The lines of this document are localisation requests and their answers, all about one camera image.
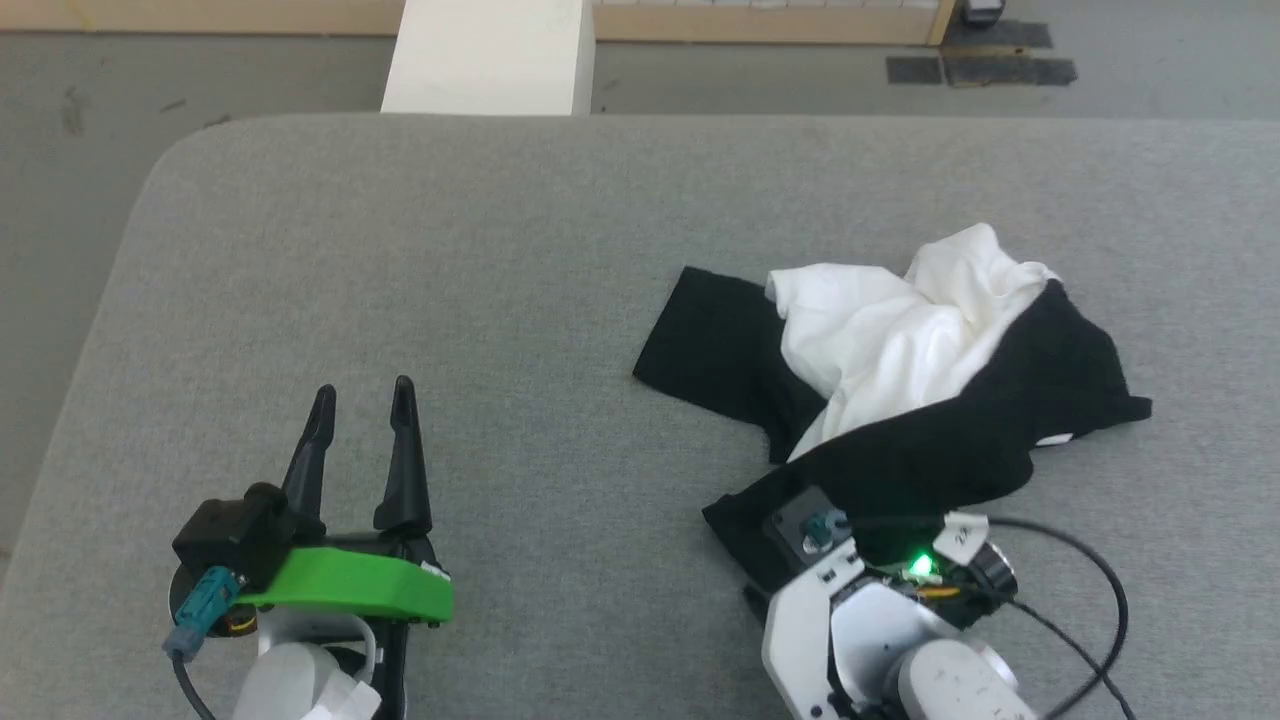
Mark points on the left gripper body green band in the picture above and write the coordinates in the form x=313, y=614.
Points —
x=360, y=585

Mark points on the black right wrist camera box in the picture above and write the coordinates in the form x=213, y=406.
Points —
x=795, y=520

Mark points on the grey fabric sofa cushion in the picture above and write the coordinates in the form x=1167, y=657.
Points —
x=500, y=300

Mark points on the black stand foot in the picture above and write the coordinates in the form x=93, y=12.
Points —
x=983, y=10

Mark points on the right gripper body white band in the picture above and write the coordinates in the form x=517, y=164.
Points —
x=800, y=640

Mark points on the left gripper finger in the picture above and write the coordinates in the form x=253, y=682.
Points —
x=312, y=460
x=404, y=470

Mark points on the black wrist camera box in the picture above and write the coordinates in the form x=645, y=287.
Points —
x=795, y=520
x=225, y=535

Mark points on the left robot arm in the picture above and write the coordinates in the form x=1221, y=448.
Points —
x=290, y=675

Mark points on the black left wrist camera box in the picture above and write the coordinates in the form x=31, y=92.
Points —
x=225, y=535

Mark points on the white rectangular box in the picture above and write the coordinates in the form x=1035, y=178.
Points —
x=490, y=55

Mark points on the black and white t-shirt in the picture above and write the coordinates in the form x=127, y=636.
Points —
x=1000, y=420

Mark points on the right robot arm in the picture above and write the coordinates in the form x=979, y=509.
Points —
x=940, y=680

